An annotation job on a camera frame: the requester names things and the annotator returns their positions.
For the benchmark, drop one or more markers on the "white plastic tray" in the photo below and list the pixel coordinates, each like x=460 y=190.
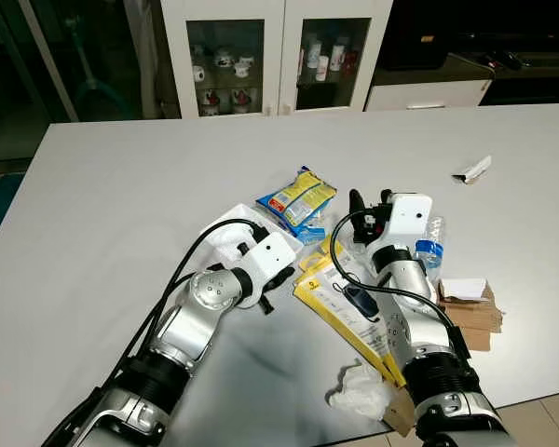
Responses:
x=225 y=233

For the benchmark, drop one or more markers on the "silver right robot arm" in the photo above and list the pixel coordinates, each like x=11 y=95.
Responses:
x=419 y=326

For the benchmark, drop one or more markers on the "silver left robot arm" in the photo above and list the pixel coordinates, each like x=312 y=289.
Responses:
x=191 y=321

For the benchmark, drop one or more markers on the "small yellow product package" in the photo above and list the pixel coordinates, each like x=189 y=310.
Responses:
x=319 y=261

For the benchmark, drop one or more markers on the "clear plastic water bottle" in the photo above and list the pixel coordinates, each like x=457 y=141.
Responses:
x=430 y=244

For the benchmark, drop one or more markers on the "blue yellow snack bag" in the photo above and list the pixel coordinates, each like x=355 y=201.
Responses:
x=300 y=197

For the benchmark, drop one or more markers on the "large yellow product package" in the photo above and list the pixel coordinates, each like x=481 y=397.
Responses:
x=340 y=321

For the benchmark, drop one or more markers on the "small white folded carton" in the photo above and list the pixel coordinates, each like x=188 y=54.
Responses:
x=473 y=169

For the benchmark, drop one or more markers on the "white folded paper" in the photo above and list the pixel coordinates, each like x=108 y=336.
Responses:
x=463 y=288

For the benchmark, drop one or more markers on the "white low drawer unit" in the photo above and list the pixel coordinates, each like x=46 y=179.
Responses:
x=429 y=91

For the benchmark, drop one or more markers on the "brown cardboard pieces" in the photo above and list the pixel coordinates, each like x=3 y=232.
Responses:
x=475 y=317

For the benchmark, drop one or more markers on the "crumpled white tissue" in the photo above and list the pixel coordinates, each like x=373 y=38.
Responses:
x=359 y=393

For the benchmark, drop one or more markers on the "red cup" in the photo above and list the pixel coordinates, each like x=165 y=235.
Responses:
x=351 y=62

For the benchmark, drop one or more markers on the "white cup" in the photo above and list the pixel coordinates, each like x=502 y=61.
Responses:
x=322 y=68

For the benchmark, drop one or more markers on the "white bottle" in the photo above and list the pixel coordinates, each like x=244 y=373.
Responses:
x=311 y=52
x=337 y=56

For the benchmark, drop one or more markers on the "white glass door cabinet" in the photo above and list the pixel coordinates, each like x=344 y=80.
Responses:
x=281 y=56

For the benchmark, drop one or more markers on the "brown paper scrap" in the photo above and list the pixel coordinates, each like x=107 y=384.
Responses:
x=401 y=410

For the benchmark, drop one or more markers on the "black remote control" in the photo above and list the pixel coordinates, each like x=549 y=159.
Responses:
x=503 y=60

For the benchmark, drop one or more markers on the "black television screen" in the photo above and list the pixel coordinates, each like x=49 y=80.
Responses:
x=484 y=23

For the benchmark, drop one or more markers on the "green mop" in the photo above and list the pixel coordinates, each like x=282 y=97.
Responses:
x=95 y=88

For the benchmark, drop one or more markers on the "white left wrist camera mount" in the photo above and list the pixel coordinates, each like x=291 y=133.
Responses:
x=272 y=253

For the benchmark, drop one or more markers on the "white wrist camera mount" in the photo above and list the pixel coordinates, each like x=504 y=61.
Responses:
x=410 y=216
x=272 y=253

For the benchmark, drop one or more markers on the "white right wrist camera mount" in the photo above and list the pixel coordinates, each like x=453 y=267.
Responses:
x=410 y=216

